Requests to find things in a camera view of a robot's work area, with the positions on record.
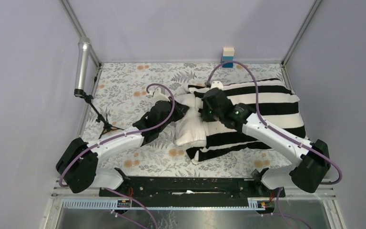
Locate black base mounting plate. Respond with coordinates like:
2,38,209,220
116,177,285,208

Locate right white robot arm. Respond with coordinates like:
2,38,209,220
202,87,330,197

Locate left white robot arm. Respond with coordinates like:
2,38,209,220
56,94,195,196

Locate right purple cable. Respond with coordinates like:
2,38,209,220
205,61,343,229

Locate white slotted cable duct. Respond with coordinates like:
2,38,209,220
62,198,266,211

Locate black microphone stand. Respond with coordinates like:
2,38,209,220
82,93,123,139

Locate silver microphone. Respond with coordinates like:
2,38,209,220
74,36,91,97

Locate blue and white block stack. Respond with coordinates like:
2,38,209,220
221,47,235,68

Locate white pillow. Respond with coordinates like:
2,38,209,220
175,94,206,148

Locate black white striped pillowcase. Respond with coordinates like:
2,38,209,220
183,78,307,165

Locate floral patterned table mat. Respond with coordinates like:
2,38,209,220
93,63,290,178

